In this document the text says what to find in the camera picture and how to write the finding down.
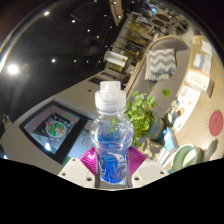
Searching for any window with festive decals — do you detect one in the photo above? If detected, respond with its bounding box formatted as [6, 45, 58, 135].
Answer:
[18, 100, 94, 164]

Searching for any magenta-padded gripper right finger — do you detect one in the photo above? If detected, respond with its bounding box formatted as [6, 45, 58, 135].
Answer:
[126, 146, 170, 189]

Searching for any white orange medicine box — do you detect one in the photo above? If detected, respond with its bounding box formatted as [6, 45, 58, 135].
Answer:
[185, 68, 215, 98]

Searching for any small white flat box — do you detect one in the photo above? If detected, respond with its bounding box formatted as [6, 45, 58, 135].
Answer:
[193, 53, 205, 69]

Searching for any group of ceiling spotlights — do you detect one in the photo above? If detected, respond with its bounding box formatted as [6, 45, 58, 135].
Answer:
[6, 9, 93, 76]

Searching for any white paper napkin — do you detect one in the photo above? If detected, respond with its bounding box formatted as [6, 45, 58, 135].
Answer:
[200, 39, 213, 56]

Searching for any clear blue-labelled water bottle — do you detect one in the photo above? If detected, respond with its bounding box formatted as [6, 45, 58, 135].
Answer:
[89, 80, 135, 185]

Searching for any green potted plant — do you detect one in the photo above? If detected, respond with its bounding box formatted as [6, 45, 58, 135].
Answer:
[124, 85, 172, 148]

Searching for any group of round-backed chairs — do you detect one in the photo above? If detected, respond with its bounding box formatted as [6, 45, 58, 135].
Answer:
[139, 3, 188, 34]

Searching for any yellow card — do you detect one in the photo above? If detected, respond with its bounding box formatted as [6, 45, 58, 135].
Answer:
[191, 34, 203, 45]

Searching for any flat round red coaster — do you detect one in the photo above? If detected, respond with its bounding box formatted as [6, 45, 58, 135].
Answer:
[208, 109, 224, 138]

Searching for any grey white chevron pillow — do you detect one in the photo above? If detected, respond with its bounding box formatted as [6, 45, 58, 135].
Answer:
[144, 48, 177, 82]

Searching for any pale green ceramic mug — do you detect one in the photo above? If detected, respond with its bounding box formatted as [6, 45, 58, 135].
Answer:
[171, 143, 204, 174]

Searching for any white sachet strip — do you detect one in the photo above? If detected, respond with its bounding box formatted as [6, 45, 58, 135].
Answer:
[202, 53, 213, 75]

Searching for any grey curved sofa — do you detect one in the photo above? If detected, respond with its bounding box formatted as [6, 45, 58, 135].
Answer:
[124, 34, 191, 111]

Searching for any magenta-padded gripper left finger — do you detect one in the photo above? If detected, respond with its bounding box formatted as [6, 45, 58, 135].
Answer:
[57, 147, 100, 189]

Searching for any white round column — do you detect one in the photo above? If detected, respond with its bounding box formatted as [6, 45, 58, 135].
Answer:
[103, 50, 129, 69]

